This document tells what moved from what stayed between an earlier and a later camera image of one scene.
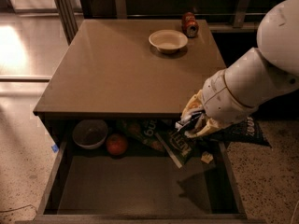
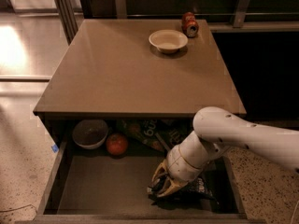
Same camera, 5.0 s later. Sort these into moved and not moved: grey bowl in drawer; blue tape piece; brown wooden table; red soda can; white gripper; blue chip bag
Moved: white gripper; blue chip bag
Not moved: red soda can; brown wooden table; grey bowl in drawer; blue tape piece
